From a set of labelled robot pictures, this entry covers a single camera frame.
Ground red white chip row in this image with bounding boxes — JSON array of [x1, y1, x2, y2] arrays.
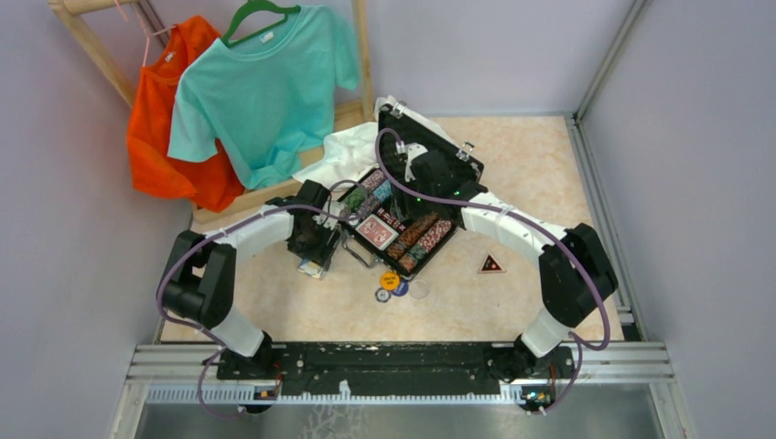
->
[[399, 219, 452, 272]]

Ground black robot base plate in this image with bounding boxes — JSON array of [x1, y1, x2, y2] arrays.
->
[[216, 342, 575, 397]]

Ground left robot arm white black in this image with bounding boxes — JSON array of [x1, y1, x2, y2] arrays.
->
[[156, 181, 350, 379]]

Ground teal t-shirt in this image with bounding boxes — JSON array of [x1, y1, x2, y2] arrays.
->
[[167, 5, 360, 190]]

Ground orange t-shirt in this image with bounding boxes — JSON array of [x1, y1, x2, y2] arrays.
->
[[125, 15, 246, 214]]

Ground green white chip row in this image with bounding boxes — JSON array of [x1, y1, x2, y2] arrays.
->
[[342, 169, 386, 213]]

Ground brown chip row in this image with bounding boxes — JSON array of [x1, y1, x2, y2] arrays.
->
[[386, 212, 439, 261]]

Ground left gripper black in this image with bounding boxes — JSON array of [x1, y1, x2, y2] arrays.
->
[[287, 217, 343, 270]]

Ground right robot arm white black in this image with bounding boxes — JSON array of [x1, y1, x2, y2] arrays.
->
[[399, 144, 619, 377]]

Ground aluminium frame rail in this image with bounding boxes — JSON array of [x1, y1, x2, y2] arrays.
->
[[127, 342, 674, 405]]

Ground black poker set case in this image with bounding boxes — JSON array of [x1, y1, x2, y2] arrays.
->
[[338, 97, 484, 280]]

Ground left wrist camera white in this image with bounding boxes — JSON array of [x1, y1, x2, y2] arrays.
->
[[314, 211, 341, 230]]

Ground white cloth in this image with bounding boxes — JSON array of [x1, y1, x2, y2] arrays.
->
[[292, 122, 378, 188]]

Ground green clothes hanger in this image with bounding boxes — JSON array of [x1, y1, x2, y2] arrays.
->
[[221, 0, 301, 48]]

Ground red black triangular card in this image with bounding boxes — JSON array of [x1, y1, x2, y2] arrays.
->
[[478, 253, 507, 274]]

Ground yellow big blind button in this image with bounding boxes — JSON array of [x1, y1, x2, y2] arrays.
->
[[380, 272, 402, 292]]

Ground pink clothes hanger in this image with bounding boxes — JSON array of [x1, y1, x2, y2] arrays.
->
[[113, 0, 177, 67]]

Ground red playing card deck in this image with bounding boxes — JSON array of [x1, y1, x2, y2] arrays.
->
[[356, 215, 399, 251]]

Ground grey poker chip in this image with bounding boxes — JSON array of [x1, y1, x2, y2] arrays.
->
[[374, 288, 393, 304]]

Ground red dice in case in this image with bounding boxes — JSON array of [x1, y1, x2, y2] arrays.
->
[[376, 208, 406, 232]]

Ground blue grey chip row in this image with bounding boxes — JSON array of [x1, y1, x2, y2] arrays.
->
[[358, 180, 393, 219]]

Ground blue playing card box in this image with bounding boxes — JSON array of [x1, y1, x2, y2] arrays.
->
[[297, 260, 326, 279]]

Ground blue small blind button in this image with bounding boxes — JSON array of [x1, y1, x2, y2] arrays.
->
[[392, 280, 409, 297]]

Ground wooden clothes rack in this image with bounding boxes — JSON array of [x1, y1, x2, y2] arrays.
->
[[48, 0, 375, 223]]

